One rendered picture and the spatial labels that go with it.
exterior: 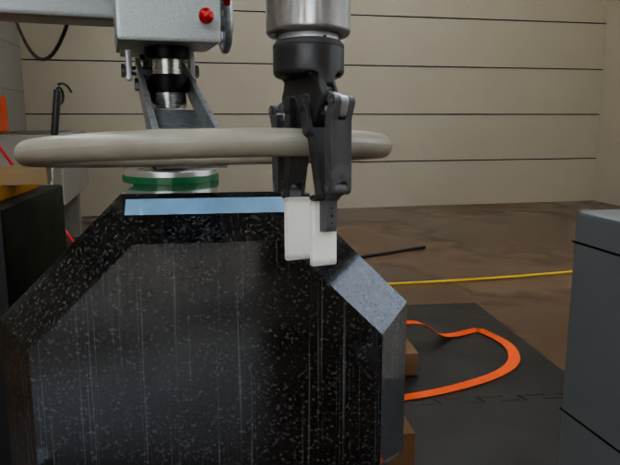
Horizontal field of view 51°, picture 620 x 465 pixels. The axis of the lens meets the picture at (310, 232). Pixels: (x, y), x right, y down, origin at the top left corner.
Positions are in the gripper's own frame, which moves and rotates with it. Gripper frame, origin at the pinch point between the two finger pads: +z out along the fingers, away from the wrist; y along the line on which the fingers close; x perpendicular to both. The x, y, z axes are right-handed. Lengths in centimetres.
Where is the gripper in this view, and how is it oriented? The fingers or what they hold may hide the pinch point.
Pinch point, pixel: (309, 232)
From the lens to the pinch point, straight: 69.7
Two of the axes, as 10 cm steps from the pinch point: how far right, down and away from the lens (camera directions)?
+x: -8.4, 0.6, -5.3
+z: 0.1, 10.0, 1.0
